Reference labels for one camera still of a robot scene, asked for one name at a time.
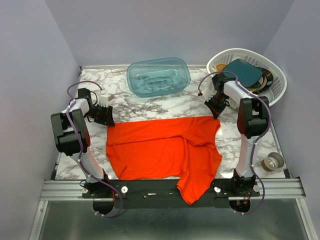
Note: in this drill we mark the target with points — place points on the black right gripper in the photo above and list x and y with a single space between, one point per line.
216 112

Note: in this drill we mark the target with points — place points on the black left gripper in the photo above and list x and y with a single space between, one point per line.
109 117

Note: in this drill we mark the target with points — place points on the orange t shirt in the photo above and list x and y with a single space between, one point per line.
176 147

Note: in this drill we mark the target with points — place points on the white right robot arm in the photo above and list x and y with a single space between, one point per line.
253 118

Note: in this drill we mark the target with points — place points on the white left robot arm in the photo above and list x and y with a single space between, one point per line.
71 134

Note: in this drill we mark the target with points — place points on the beige tape roll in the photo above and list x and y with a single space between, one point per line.
272 162

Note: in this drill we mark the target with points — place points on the tan wooden plate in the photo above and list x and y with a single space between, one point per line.
220 67

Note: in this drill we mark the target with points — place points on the teal square plate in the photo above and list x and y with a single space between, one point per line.
247 74

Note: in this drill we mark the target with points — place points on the dark round plate stack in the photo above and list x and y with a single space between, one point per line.
264 82

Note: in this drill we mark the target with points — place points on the white plastic laundry basket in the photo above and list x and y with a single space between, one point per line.
273 82

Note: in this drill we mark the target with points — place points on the clear blue plastic tub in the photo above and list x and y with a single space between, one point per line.
158 77

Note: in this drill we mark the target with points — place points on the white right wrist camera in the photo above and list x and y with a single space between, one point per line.
206 90

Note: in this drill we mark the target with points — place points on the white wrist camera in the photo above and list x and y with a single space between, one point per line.
104 100
206 90

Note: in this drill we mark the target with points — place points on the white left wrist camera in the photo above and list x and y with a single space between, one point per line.
104 100

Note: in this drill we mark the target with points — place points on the aluminium extrusion rail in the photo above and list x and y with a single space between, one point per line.
72 190

